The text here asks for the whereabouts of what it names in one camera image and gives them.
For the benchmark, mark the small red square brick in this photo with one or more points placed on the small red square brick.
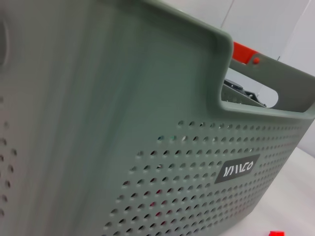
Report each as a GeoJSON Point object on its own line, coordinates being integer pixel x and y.
{"type": "Point", "coordinates": [276, 233]}

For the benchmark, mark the grey perforated storage basket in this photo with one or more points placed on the grey perforated storage basket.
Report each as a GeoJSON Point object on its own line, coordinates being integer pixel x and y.
{"type": "Point", "coordinates": [123, 98]}

